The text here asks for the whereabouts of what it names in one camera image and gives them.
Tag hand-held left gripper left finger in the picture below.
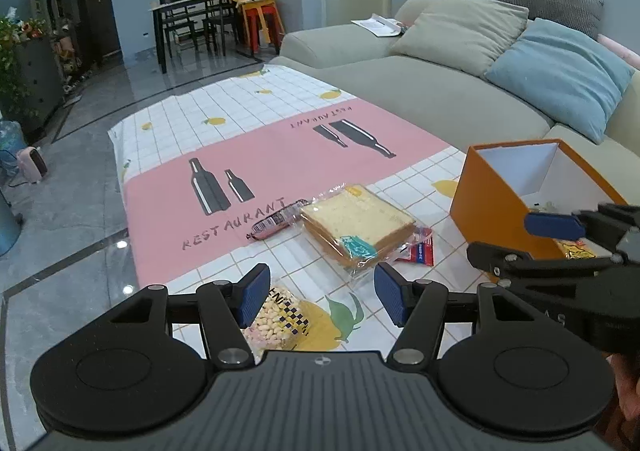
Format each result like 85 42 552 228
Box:
100 262 272 367

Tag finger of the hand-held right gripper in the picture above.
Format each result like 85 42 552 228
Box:
523 203 640 253
466 240 619 289

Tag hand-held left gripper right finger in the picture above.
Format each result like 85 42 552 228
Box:
375 262 542 368

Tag yellow waffle packet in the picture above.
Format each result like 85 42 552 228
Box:
552 238 599 261

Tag orange cardboard box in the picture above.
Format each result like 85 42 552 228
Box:
449 138 631 278

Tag flat red blue packet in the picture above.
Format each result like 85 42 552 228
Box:
392 228 435 266

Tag pink sausage stick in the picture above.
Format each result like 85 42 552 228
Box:
248 199 309 243

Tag sliced bread packet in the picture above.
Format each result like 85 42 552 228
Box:
299 185 419 278

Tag light blue cushion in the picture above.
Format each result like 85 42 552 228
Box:
485 18 636 144

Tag pink white printed tablecloth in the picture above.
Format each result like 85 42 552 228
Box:
107 66 501 368

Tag pink roll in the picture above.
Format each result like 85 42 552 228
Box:
597 33 640 70

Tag beige sofa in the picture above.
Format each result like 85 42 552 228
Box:
270 0 640 212

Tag beige cushion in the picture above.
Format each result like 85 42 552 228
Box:
389 0 530 78

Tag blue bin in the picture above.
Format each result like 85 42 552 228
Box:
0 191 22 258

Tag pink space heater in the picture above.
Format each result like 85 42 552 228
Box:
16 146 50 184

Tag white papers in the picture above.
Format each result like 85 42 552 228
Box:
351 16 406 38

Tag red stool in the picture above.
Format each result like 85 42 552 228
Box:
243 7 286 55

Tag dark dining chair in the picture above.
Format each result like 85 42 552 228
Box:
160 0 212 49
202 0 242 55

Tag blue water bottle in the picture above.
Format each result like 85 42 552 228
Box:
0 120 26 178

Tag dark dining table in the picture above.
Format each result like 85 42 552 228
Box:
148 0 242 74

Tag grey cabinet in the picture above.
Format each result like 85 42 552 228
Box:
15 36 66 132

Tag dark wooden door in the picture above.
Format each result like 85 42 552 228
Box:
75 0 124 68

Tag green potted plant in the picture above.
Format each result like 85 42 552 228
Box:
0 6 52 122

